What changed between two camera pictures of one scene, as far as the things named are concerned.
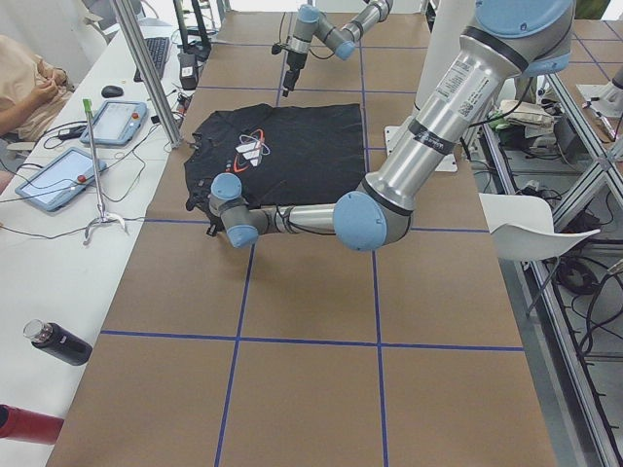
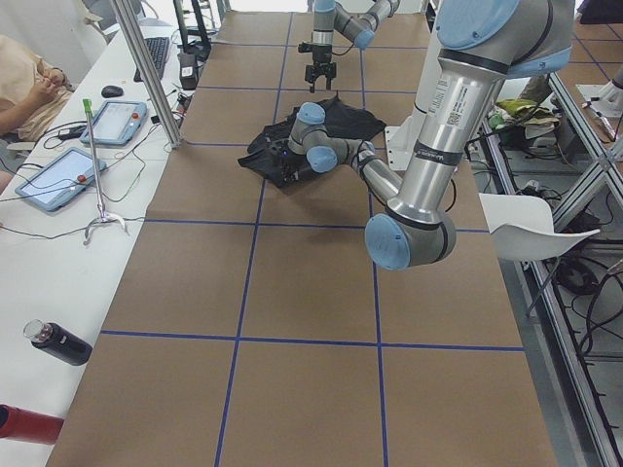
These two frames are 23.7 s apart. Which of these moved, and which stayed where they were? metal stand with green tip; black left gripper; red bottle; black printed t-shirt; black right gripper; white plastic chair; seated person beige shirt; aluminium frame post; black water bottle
Moved: black printed t-shirt; black left gripper; black right gripper
Stayed: white plastic chair; seated person beige shirt; metal stand with green tip; aluminium frame post; black water bottle; red bottle
